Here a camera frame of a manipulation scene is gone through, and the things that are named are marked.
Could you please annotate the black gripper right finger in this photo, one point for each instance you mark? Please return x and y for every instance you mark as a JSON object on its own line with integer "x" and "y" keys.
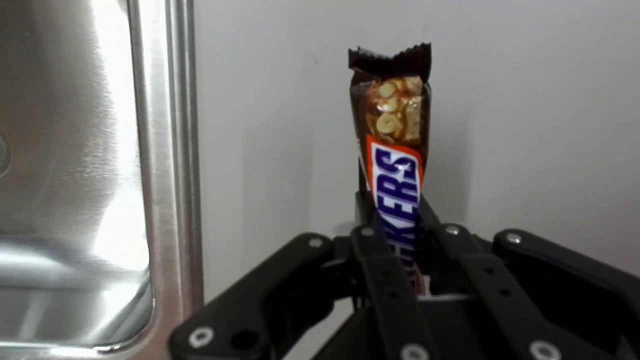
{"x": 539, "y": 301}

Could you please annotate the stainless steel sink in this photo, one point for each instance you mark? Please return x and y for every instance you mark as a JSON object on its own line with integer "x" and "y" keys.
{"x": 99, "y": 178}

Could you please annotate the Snickers chocolate bar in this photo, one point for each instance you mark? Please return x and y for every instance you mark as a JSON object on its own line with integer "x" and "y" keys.
{"x": 391, "y": 106}

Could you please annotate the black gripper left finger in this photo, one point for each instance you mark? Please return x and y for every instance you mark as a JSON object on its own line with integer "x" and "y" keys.
{"x": 263, "y": 315}

